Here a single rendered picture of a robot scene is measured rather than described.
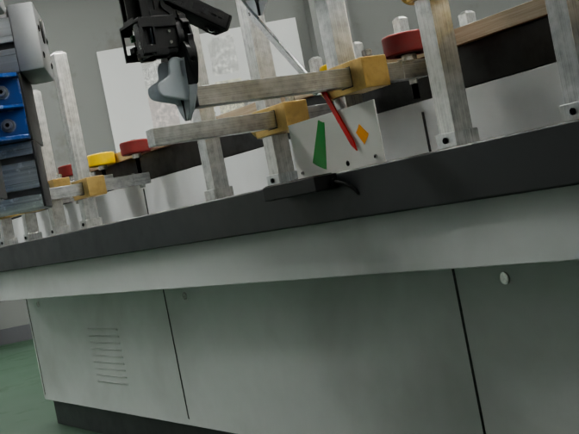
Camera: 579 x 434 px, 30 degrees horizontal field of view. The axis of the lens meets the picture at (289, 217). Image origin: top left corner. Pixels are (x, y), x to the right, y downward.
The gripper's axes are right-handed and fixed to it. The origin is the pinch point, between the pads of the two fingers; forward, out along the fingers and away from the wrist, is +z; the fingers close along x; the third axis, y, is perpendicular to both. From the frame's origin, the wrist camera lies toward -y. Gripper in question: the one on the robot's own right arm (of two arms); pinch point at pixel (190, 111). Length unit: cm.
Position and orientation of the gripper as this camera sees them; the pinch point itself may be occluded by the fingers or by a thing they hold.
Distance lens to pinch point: 159.5
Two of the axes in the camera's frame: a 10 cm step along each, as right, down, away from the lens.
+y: -8.4, 1.7, -5.2
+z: 1.9, 9.8, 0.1
